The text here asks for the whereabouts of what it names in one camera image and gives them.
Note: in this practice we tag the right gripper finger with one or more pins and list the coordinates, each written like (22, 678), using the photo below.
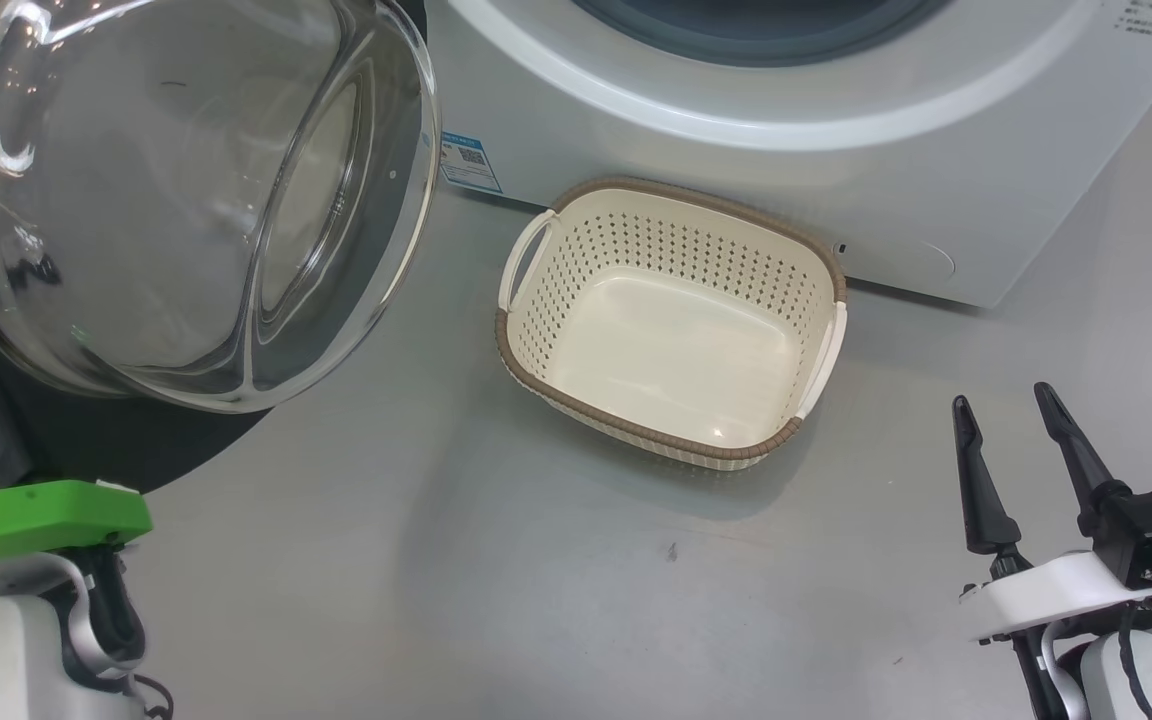
(981, 490)
(1071, 440)

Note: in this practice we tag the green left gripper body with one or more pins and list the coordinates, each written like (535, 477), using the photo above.
(36, 520)

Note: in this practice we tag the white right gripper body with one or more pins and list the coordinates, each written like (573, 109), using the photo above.
(1056, 595)

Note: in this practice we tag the glass washer door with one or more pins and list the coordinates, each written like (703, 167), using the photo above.
(166, 200)

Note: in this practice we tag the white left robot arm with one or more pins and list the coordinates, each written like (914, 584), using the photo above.
(6, 660)

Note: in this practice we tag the grey plastic lid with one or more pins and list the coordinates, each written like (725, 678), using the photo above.
(901, 262)

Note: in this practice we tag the cream perforated laundry basket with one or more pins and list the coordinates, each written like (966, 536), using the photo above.
(671, 345)

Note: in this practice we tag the white front-load washing machine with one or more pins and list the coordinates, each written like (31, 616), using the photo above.
(836, 130)

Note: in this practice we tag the blue white energy label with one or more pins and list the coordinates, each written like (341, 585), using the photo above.
(469, 160)

